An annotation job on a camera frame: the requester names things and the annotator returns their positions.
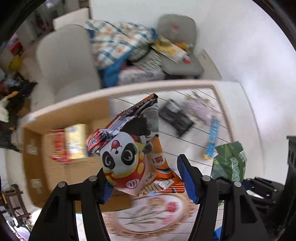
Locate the pink patterned cushion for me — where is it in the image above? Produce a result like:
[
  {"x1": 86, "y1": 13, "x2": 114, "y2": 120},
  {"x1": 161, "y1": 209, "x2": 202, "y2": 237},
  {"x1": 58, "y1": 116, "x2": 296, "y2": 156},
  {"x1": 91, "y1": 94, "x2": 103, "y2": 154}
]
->
[{"x1": 117, "y1": 67, "x2": 165, "y2": 85}]

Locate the black white patterned pillow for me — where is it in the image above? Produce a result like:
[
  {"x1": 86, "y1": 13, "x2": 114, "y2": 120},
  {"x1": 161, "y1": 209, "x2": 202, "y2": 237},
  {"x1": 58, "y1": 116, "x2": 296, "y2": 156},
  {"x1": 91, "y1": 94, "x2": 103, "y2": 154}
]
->
[{"x1": 128, "y1": 44, "x2": 162, "y2": 71}]

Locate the red floral snack bag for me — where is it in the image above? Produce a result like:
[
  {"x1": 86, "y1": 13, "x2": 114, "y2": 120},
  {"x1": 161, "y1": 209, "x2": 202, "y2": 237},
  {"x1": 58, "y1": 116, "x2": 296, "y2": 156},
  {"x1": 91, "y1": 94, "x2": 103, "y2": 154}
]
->
[{"x1": 49, "y1": 128, "x2": 71, "y2": 163}]

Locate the brown cardboard box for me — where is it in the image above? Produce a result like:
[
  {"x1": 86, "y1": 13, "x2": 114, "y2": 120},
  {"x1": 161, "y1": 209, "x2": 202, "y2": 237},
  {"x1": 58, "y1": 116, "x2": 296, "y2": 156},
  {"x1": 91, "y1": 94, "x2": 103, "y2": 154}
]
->
[{"x1": 21, "y1": 97, "x2": 132, "y2": 212}]

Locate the long blue snack packet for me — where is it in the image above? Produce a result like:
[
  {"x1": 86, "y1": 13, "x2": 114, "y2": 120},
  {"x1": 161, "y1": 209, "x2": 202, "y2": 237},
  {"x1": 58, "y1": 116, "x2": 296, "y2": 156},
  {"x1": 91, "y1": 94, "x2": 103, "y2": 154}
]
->
[{"x1": 203, "y1": 117, "x2": 220, "y2": 160}]

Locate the purple cloth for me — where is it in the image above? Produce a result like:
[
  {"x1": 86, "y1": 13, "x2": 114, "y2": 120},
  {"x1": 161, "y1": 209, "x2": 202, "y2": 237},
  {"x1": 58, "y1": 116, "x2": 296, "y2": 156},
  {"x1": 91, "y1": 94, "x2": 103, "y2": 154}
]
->
[{"x1": 184, "y1": 98, "x2": 220, "y2": 126}]

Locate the yellow snack bag on sofa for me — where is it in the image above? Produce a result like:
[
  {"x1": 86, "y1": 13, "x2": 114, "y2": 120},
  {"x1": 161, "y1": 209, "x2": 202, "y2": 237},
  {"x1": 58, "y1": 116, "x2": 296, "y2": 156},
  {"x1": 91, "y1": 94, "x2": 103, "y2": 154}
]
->
[{"x1": 152, "y1": 37, "x2": 187, "y2": 63}]

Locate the panda orange snack bag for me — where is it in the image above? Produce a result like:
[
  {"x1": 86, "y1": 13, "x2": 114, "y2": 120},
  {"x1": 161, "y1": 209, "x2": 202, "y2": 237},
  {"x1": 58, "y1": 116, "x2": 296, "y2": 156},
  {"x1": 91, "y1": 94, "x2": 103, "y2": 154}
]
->
[{"x1": 86, "y1": 94, "x2": 185, "y2": 197}]

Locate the beige sofa armchair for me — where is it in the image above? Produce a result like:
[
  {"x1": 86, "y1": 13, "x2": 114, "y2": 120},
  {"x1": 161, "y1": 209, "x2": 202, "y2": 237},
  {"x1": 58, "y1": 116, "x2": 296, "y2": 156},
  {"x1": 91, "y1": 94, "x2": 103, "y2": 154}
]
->
[{"x1": 30, "y1": 24, "x2": 102, "y2": 112}]

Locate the plaid blanket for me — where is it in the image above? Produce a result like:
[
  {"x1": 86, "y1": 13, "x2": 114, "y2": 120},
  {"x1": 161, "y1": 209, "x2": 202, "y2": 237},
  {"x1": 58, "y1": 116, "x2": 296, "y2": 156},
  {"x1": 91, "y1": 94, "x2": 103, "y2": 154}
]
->
[{"x1": 84, "y1": 19, "x2": 157, "y2": 70}]

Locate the yellow box with blue logo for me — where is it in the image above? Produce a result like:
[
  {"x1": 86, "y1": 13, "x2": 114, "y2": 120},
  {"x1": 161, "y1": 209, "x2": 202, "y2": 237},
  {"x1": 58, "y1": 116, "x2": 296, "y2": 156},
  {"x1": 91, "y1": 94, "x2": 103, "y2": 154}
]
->
[{"x1": 65, "y1": 123, "x2": 88, "y2": 160}]

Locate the black snack packet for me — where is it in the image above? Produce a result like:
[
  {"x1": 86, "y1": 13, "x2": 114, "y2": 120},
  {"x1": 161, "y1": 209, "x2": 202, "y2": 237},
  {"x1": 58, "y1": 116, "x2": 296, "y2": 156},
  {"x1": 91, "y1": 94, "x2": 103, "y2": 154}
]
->
[{"x1": 159, "y1": 99, "x2": 194, "y2": 137}]

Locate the green snack bag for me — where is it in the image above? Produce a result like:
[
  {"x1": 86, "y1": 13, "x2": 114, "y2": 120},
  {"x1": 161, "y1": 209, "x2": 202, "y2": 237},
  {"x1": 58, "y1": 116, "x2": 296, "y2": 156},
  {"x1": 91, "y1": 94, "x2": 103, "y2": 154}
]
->
[{"x1": 211, "y1": 141, "x2": 247, "y2": 182}]

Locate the blue fabric under blanket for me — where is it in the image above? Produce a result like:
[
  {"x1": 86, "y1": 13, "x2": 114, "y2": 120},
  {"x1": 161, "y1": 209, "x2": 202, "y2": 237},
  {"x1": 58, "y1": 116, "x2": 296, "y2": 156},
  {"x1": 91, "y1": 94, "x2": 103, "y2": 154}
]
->
[{"x1": 98, "y1": 51, "x2": 132, "y2": 88}]

